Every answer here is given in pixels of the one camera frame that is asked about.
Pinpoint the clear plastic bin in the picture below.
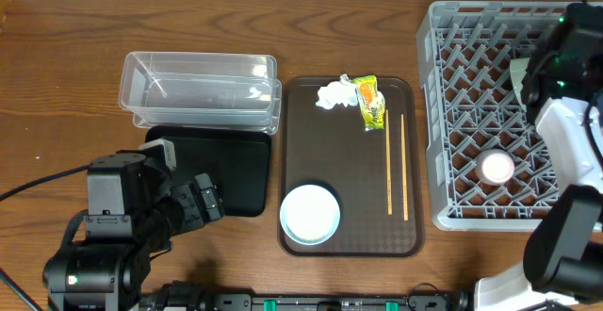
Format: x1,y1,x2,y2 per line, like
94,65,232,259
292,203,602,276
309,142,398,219
119,51,283,135

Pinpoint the white pink paper cup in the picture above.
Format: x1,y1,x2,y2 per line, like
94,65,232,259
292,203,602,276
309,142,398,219
475,149,515,186

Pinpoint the left wooden chopstick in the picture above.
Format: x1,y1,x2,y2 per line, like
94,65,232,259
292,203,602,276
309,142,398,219
384,109,393,216

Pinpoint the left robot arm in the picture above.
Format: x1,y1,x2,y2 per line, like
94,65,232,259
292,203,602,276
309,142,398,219
43,147,225,310

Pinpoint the small mint green bowl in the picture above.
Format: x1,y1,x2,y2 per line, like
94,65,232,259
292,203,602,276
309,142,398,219
509,57,530,111

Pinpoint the right wooden chopstick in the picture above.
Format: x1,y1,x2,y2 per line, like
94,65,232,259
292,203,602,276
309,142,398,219
400,114,409,221

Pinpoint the grey dishwasher rack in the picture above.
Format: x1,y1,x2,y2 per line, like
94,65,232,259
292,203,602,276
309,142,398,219
416,1,565,232

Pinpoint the brown plastic serving tray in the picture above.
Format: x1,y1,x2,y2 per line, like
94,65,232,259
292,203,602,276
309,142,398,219
278,76,424,258

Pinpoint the wooden chopstick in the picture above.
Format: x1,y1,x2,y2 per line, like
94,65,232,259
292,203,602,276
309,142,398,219
384,109,393,216
400,114,409,221

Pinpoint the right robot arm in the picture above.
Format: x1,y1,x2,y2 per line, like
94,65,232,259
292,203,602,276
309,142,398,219
471,2,602,310

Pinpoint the crumpled white tissue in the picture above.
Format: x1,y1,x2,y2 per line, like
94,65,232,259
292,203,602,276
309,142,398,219
316,74,359,110

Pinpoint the yellow green snack wrapper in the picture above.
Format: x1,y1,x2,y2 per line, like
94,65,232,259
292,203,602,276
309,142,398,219
351,75,385,131

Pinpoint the black plastic bin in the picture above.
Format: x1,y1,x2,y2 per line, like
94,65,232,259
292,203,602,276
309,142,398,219
145,126,271,217

